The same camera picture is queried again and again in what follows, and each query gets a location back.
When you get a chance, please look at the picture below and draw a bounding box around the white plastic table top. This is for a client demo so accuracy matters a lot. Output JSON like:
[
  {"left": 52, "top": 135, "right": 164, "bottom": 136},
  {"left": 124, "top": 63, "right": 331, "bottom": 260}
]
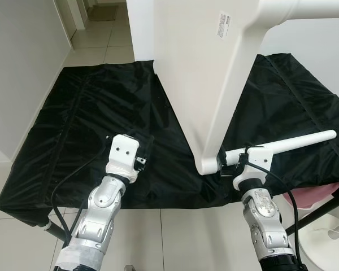
[{"left": 151, "top": 0, "right": 339, "bottom": 176}]

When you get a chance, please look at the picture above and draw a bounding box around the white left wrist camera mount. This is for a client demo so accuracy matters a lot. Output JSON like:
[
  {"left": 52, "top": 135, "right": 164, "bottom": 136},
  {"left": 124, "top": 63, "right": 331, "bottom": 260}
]
[{"left": 105, "top": 134, "right": 146, "bottom": 184}]

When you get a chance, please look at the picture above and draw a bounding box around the white plastic table leg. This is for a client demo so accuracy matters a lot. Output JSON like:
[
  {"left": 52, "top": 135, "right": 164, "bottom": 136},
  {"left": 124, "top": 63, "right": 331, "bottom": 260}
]
[{"left": 218, "top": 130, "right": 337, "bottom": 168}]

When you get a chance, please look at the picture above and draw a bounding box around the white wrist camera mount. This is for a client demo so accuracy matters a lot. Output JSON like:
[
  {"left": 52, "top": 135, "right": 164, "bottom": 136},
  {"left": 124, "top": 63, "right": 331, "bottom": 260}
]
[
  {"left": 105, "top": 134, "right": 146, "bottom": 184},
  {"left": 232, "top": 146, "right": 270, "bottom": 187}
]

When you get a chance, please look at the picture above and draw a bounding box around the white printed sticker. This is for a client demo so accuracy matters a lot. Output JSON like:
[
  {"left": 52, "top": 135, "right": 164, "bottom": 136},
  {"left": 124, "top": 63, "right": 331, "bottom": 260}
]
[{"left": 217, "top": 12, "right": 232, "bottom": 39}]

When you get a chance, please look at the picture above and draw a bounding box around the pink cushion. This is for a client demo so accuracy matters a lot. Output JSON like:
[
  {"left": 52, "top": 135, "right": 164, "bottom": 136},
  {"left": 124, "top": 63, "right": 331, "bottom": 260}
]
[{"left": 285, "top": 189, "right": 339, "bottom": 209}]

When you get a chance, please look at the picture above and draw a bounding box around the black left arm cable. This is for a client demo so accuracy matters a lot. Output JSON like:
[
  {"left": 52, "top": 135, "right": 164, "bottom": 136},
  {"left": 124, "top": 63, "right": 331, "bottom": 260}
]
[{"left": 50, "top": 135, "right": 111, "bottom": 238}]

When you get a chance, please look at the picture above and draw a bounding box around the white floor fan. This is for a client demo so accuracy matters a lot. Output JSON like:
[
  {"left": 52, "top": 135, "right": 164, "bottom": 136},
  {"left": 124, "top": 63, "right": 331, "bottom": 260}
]
[{"left": 297, "top": 215, "right": 339, "bottom": 271}]

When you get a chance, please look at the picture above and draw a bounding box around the black cloth table cover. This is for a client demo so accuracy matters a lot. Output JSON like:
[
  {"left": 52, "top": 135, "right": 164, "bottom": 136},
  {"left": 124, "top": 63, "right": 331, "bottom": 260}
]
[{"left": 0, "top": 54, "right": 339, "bottom": 211}]

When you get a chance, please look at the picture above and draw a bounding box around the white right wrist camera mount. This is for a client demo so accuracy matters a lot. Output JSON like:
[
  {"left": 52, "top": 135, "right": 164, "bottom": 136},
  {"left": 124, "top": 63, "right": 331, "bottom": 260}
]
[{"left": 232, "top": 146, "right": 270, "bottom": 187}]

